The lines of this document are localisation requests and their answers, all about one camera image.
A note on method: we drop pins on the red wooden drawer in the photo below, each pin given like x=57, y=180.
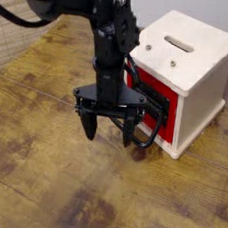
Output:
x=161, y=98

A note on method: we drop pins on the black metal drawer handle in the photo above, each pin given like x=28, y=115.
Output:
x=134, y=117

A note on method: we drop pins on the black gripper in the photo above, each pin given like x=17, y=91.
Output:
x=109, y=97

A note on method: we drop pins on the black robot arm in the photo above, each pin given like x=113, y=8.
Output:
x=115, y=33

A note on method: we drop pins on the white wooden box cabinet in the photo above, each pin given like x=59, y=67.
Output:
x=184, y=61

